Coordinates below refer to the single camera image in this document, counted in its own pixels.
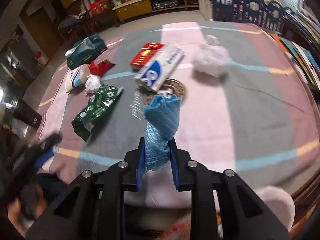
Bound navy white playpen fence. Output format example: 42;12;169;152
197;0;295;34

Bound red white shopping bag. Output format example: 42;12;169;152
35;51;49;68

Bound green tissue box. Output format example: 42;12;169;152
66;34;108;70

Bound clear plastic packaging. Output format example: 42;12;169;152
130;90;145;119

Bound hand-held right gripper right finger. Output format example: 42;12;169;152
162;137;290;240

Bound colourful picture book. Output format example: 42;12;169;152
287;40;320;85

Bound orange book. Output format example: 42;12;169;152
271;34;293;53

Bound black audio device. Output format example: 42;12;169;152
151;0;179;10

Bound black thermos bottle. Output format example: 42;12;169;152
11;99;43;130

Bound white blue medicine box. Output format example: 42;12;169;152
133;43;185;92

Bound green snack packet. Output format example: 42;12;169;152
71;84;124;142

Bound red cardboard box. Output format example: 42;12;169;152
129;42;167;71

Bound dark bag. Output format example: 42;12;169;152
59;16;83;29

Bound striped tablecloth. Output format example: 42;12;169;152
37;21;320;230

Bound white plastic bag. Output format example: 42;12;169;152
191;35;232;78

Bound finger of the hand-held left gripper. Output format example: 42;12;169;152
10;133;63;169

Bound person's left hand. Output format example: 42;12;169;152
6;200;28;228

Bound blue embossed cloth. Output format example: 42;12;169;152
142;95;182;172

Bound wooden television cabinet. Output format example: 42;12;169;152
112;0;200;22

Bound red foil wrapper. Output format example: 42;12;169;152
89;59;117;76

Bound red gift box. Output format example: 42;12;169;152
89;1;110;17

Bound white tissue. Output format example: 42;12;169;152
84;74;102;94

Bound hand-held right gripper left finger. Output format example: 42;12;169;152
25;137;148;240

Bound black cable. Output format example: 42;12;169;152
235;84;309;114

